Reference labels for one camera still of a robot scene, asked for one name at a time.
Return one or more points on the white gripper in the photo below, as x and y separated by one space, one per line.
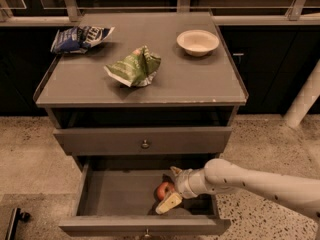
182 182

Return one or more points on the red apple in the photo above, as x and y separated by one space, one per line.
163 189

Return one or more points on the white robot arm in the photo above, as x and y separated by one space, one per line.
219 176

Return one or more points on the round metal drawer knob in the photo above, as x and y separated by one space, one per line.
145 144

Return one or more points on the middle drawer metal knob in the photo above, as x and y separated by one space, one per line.
146 236

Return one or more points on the open grey middle drawer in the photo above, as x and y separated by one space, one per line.
117 197

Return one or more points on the closed grey top drawer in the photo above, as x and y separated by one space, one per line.
127 141

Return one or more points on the grey wooden drawer cabinet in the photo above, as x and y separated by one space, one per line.
160 93

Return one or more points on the green crumpled chip bag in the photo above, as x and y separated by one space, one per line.
138 69

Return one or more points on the white ceramic bowl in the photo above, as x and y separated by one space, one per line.
198 43

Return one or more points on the black object on floor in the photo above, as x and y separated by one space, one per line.
17 215

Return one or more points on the blue crumpled chip bag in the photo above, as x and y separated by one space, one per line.
79 39

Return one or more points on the white cylindrical post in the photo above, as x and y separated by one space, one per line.
305 99

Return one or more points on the metal railing frame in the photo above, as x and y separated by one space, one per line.
224 12

